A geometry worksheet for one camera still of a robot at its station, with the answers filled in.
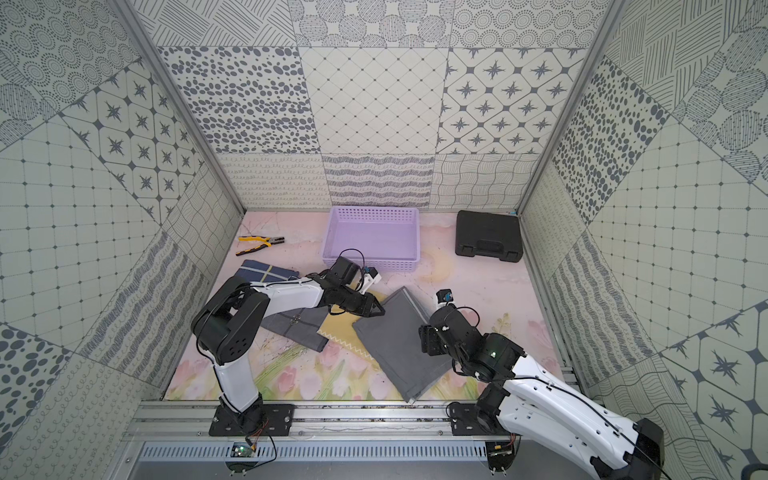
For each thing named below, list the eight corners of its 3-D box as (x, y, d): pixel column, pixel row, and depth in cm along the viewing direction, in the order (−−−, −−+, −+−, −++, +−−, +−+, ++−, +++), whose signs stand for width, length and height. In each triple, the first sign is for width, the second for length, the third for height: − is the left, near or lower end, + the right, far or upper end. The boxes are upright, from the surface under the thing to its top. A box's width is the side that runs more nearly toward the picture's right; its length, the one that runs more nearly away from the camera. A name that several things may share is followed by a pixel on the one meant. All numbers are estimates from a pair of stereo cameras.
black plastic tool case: (453, 257, 109) (456, 246, 104) (457, 215, 123) (459, 204, 118) (518, 267, 106) (523, 256, 102) (514, 223, 120) (519, 212, 116)
